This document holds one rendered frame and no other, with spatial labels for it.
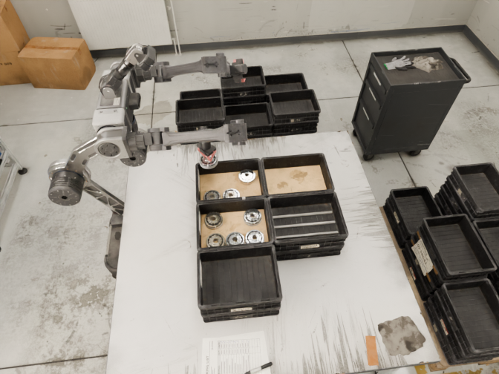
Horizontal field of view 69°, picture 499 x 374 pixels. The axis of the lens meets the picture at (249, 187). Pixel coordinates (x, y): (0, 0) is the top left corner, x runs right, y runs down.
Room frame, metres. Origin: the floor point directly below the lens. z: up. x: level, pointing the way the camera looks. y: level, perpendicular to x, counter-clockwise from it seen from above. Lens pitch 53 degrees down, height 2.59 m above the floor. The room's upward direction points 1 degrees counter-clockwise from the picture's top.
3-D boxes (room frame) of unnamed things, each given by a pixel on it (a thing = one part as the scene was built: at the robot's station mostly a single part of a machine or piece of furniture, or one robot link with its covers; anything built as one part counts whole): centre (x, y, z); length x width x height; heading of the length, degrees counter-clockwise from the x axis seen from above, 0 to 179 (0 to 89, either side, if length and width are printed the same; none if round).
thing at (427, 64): (2.55, -1.45, 0.88); 0.29 x 0.22 x 0.03; 96
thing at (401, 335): (0.50, -0.75, 0.71); 0.22 x 0.19 x 0.01; 96
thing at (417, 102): (2.49, -1.34, 0.45); 0.60 x 0.45 x 0.90; 96
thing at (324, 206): (1.07, -0.31, 0.87); 0.40 x 0.30 x 0.11; 95
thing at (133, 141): (1.14, 0.50, 1.45); 0.09 x 0.08 x 0.12; 6
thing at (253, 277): (0.74, 0.06, 0.87); 0.40 x 0.30 x 0.11; 95
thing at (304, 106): (2.44, -0.39, 0.37); 0.40 x 0.30 x 0.45; 96
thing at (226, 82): (2.79, 0.05, 0.37); 0.40 x 0.30 x 0.45; 96
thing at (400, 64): (2.56, -1.21, 0.88); 0.25 x 0.19 x 0.03; 96
